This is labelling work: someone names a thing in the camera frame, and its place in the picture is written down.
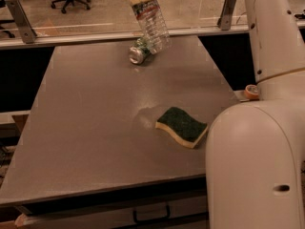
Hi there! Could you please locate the left metal bracket post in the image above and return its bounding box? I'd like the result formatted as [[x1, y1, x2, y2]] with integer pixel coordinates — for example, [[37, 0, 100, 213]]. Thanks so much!
[[6, 0, 37, 44]]

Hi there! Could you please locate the right metal bracket post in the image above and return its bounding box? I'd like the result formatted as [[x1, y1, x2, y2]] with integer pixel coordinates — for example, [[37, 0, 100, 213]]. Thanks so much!
[[217, 0, 236, 31]]

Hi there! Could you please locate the orange tape roll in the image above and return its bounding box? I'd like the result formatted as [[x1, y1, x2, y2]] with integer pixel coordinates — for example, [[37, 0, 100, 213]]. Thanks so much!
[[244, 85, 259, 100]]

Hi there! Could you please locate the clear plastic water bottle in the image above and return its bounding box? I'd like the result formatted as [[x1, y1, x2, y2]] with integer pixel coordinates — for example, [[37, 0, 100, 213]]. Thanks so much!
[[132, 0, 171, 54]]

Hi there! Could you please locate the table drawer front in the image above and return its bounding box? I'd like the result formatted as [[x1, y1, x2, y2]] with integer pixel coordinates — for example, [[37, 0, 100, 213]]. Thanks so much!
[[14, 196, 210, 229]]

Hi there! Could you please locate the metal bracket post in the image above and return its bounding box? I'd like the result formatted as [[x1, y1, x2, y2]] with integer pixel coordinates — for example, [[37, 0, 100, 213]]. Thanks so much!
[[6, 0, 37, 44], [217, 0, 236, 31]]

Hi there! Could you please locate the metal guard rail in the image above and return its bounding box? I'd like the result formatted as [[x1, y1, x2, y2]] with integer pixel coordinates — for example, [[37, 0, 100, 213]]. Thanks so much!
[[0, 18, 305, 52]]

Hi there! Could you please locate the green yellow sponge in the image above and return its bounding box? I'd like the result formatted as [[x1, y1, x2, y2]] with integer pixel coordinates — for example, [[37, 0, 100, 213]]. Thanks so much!
[[155, 107, 208, 149]]

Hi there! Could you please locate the green soda can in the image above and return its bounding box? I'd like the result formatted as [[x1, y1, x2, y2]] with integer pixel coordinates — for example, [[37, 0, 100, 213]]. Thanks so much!
[[129, 37, 151, 65]]

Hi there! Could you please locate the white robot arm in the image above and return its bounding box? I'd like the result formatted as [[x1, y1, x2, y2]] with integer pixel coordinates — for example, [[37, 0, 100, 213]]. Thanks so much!
[[205, 0, 305, 229]]

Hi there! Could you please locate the black drawer handle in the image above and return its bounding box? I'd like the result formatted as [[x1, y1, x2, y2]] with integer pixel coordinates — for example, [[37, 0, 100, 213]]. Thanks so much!
[[132, 205, 171, 225]]

